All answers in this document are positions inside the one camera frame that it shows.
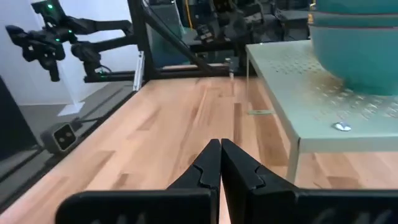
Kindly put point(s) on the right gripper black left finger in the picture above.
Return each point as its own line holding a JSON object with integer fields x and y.
{"x": 140, "y": 208}

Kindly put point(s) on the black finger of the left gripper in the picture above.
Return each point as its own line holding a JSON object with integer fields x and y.
{"x": 54, "y": 71}

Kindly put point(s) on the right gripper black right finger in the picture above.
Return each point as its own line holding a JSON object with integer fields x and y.
{"x": 245, "y": 186}

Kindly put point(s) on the teal patterned ceramic bowl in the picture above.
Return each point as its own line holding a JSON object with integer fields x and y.
{"x": 357, "y": 62}
{"x": 357, "y": 20}
{"x": 357, "y": 6}

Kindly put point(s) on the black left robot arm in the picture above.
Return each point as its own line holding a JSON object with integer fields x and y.
{"x": 102, "y": 26}

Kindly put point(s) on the black panel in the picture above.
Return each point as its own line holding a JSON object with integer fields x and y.
{"x": 15, "y": 124}

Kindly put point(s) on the green perforated metal stand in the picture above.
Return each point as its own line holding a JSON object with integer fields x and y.
{"x": 311, "y": 102}

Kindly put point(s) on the small silver bolt head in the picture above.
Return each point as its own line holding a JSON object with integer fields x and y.
{"x": 342, "y": 126}

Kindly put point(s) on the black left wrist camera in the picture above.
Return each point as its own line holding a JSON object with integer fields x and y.
{"x": 17, "y": 34}

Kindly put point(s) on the white post base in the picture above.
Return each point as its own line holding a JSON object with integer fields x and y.
{"x": 72, "y": 109}

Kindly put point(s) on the grey table-level camera box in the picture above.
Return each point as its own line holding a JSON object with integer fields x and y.
{"x": 60, "y": 138}

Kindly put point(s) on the silver aluminium bracket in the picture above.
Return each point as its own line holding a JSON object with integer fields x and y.
{"x": 139, "y": 71}

